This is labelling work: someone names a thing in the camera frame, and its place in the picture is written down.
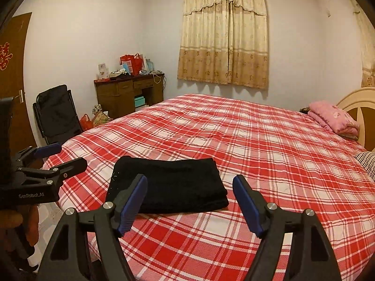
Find black pants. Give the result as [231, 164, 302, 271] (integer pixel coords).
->
[105, 156, 229, 214]

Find black folding chair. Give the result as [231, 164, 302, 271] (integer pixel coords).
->
[32, 84, 83, 145]

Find red bag on floor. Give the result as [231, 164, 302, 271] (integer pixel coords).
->
[79, 114, 94, 131]

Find floral bag on floor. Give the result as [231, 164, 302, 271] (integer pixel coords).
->
[92, 104, 113, 127]

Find red plaid bed cover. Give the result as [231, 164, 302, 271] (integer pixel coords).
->
[44, 94, 374, 280]

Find dark wooden desk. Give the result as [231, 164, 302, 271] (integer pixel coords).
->
[94, 73, 165, 119]

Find white greeting card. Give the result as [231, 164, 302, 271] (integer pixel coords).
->
[98, 63, 109, 79]

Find striped pillow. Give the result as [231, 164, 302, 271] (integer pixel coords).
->
[355, 151, 375, 180]

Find teal box under desk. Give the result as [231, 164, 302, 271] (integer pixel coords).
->
[134, 96, 146, 108]

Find brown wooden door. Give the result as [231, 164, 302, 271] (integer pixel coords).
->
[0, 13, 36, 155]

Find red gift bag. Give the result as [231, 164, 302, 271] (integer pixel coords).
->
[120, 53, 144, 75]

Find cream wooden headboard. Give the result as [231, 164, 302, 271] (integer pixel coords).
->
[337, 87, 375, 152]

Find beige window curtain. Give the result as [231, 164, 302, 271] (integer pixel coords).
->
[177, 0, 269, 89]

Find beige side curtain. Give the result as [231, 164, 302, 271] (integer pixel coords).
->
[350, 0, 375, 88]

